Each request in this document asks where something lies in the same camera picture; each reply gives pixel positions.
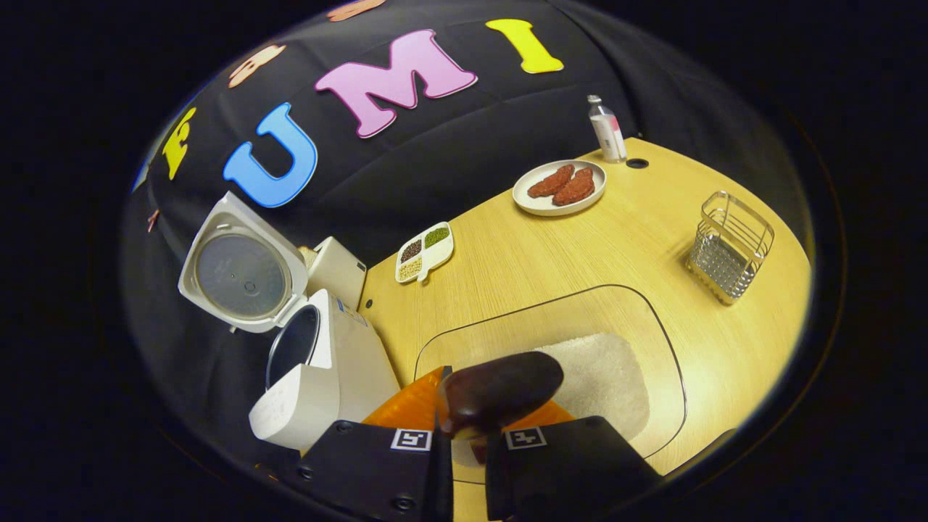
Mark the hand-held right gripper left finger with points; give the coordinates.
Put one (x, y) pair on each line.
(370, 471)

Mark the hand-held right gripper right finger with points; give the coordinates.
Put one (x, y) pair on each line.
(565, 467)

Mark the pile of white rice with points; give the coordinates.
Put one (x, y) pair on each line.
(605, 384)

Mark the dark wooden spoon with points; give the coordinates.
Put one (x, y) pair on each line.
(500, 388)

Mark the white rice cooker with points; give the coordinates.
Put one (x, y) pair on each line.
(341, 370)

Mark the white toaster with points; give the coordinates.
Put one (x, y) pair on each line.
(337, 272)

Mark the white divided grain dish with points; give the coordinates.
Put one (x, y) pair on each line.
(428, 254)

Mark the white round plate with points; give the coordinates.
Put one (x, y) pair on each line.
(529, 203)

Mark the red sausage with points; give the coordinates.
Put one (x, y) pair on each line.
(551, 181)
(574, 188)

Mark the black table grommet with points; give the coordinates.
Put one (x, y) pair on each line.
(637, 163)

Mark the black backdrop cloth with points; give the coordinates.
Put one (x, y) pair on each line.
(449, 152)

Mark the pink cloth clip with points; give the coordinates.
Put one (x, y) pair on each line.
(152, 220)

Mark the clear bottle pink label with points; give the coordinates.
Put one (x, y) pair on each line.
(607, 134)

